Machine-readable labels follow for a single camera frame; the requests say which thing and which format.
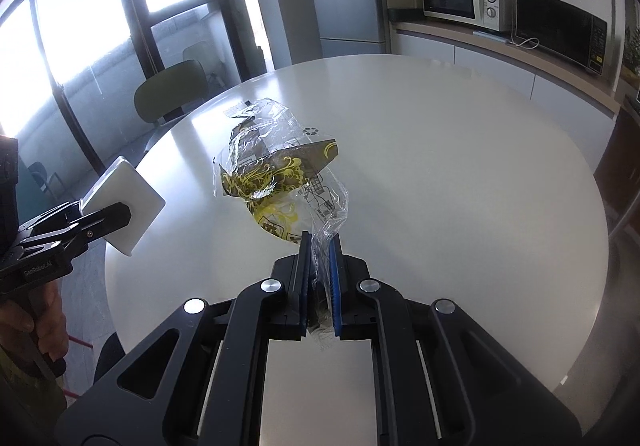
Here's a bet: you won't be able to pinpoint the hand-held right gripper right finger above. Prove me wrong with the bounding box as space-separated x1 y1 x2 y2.
327 236 583 446

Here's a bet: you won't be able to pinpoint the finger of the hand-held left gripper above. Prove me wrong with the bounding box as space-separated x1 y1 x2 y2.
30 202 133 273
17 199 87 236

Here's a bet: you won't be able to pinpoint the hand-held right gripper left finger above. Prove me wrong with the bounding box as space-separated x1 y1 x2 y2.
55 231 314 446

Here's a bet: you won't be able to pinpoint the white square foam piece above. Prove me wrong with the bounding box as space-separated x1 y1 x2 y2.
80 156 167 258

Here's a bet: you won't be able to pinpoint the clear wrapper yellow black print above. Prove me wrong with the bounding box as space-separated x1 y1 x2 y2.
212 97 351 353

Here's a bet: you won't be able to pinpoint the person's left forearm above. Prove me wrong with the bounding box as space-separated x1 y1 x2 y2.
0 329 68 446

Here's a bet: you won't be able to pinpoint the person's left hand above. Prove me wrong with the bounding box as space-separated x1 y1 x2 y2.
0 283 69 368

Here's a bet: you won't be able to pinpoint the dark chair behind glass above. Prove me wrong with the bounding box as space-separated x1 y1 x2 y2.
27 161 64 203

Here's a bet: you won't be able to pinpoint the thin red rod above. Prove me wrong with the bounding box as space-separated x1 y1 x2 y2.
62 333 95 400

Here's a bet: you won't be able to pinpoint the green chair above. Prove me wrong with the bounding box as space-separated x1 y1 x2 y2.
133 60 209 153

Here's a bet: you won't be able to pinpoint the round white table wooden legs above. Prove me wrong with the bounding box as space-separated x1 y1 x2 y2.
104 54 612 446

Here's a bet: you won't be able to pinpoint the white kitchen cabinets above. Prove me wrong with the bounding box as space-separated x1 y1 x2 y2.
392 21 620 173

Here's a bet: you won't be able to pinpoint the white microwave with knobs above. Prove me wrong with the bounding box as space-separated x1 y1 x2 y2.
420 0 517 33

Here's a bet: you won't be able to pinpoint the black microwave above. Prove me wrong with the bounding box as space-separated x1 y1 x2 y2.
514 0 609 77

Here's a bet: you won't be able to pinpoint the green potted plant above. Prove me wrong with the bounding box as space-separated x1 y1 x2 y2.
622 25 640 78

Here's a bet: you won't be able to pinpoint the white power cable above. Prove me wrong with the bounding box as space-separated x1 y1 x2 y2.
509 0 542 50

